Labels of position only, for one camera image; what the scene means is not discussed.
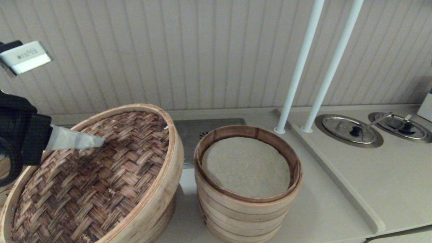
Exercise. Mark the bamboo steamer basket stack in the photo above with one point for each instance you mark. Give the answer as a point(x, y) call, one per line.
point(243, 216)

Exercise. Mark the white container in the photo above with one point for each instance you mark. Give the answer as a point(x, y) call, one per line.
point(427, 108)

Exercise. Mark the perforated stainless steel panel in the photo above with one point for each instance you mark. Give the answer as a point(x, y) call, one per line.
point(195, 130)

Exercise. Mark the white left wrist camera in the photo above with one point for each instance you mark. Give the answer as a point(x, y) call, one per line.
point(27, 57)

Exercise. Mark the right steel pot lid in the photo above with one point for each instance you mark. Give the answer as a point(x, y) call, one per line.
point(371, 118)

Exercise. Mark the left steel pot lid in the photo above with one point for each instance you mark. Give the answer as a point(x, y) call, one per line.
point(354, 146)

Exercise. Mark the white metal pole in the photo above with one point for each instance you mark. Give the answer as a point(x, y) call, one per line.
point(297, 77)
point(332, 67)

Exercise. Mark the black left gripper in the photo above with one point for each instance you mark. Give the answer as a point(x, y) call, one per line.
point(23, 131)

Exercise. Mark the tall bamboo steamer stack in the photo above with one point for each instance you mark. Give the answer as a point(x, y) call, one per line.
point(4, 170)

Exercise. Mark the single bamboo steamer tray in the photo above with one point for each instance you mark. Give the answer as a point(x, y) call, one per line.
point(168, 219)

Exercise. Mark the grey cloth steamer liner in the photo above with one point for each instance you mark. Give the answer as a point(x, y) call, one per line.
point(246, 167)

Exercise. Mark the steel pot lid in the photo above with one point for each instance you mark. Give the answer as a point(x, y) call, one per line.
point(371, 118)
point(354, 146)

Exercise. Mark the woven bamboo steamer lid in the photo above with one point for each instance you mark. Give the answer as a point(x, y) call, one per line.
point(101, 189)

